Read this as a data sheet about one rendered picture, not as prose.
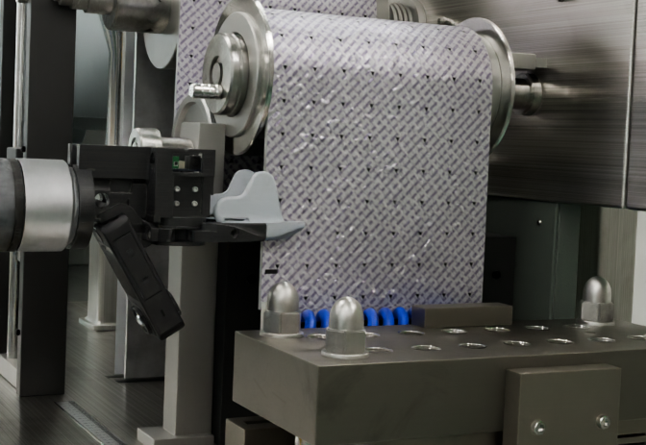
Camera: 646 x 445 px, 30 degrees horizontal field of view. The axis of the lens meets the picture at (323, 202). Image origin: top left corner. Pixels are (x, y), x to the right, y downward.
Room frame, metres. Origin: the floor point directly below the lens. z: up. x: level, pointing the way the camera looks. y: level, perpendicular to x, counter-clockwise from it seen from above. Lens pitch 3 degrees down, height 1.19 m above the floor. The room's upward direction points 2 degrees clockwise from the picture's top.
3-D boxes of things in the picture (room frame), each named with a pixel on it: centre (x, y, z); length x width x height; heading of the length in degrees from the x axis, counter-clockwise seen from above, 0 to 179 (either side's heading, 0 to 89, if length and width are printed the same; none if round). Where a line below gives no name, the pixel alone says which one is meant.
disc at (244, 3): (1.12, 0.08, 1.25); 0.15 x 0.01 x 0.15; 27
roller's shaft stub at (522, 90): (1.25, -0.18, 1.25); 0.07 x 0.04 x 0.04; 117
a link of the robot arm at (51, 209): (0.98, 0.23, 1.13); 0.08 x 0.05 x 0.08; 27
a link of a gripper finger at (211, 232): (1.02, 0.09, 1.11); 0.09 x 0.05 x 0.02; 116
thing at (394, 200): (1.12, -0.05, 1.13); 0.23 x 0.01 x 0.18; 117
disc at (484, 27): (1.23, -0.15, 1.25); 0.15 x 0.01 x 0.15; 27
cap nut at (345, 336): (0.92, -0.02, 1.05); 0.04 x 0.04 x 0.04
